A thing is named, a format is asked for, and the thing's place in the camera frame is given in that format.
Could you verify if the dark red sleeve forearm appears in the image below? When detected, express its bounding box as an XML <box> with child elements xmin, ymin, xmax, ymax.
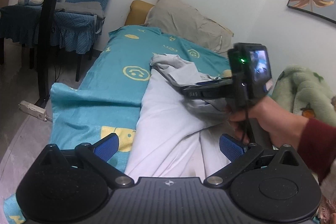
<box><xmin>297</xmin><ymin>119</ymin><xmax>335</xmax><ymax>183</ymax></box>

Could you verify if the white power strip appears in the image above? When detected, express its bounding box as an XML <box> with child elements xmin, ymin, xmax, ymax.
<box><xmin>18</xmin><ymin>101</ymin><xmax>48</xmax><ymax>121</ymax></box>

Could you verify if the blue covered chair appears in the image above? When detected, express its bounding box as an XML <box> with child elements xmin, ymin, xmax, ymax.
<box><xmin>1</xmin><ymin>1</ymin><xmax>42</xmax><ymax>48</ymax></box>
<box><xmin>51</xmin><ymin>0</ymin><xmax>109</xmax><ymax>82</ymax></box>

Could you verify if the teal patterned bed sheet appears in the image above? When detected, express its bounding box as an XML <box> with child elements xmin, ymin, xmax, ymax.
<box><xmin>2</xmin><ymin>24</ymin><xmax>233</xmax><ymax>224</ymax></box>

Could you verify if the person's right hand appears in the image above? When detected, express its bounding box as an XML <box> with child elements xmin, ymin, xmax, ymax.
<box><xmin>225</xmin><ymin>96</ymin><xmax>309</xmax><ymax>151</ymax></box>

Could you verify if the grey pillow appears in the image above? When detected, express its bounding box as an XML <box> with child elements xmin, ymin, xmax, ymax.
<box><xmin>145</xmin><ymin>0</ymin><xmax>234</xmax><ymax>57</ymax></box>

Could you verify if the yellow headboard cushion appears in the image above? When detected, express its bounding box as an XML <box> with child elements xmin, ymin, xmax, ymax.
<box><xmin>124</xmin><ymin>0</ymin><xmax>154</xmax><ymax>26</ymax></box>

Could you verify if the green fleece blanket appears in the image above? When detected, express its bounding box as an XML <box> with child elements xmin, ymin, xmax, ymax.
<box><xmin>271</xmin><ymin>65</ymin><xmax>336</xmax><ymax>126</ymax></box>

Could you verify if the white t-shirt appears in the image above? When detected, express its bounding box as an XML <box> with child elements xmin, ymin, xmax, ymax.
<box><xmin>125</xmin><ymin>54</ymin><xmax>232</xmax><ymax>180</ymax></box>

